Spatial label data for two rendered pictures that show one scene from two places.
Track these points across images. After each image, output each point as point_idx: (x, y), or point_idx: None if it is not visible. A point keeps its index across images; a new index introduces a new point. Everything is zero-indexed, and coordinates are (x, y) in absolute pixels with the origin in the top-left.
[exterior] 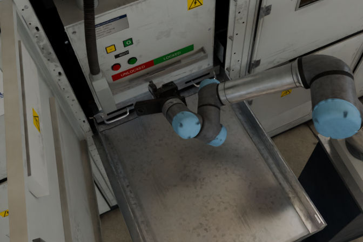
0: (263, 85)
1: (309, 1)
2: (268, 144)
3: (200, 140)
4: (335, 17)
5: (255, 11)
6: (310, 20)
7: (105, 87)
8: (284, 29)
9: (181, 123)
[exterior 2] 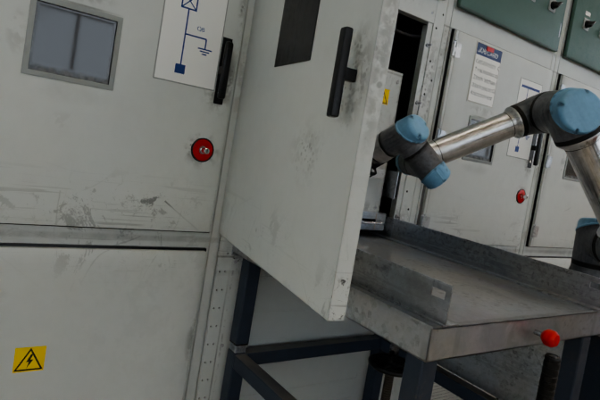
0: (479, 127)
1: (472, 156)
2: (480, 255)
3: (424, 163)
4: (491, 202)
5: (430, 137)
6: (472, 187)
7: None
8: (453, 182)
9: (411, 116)
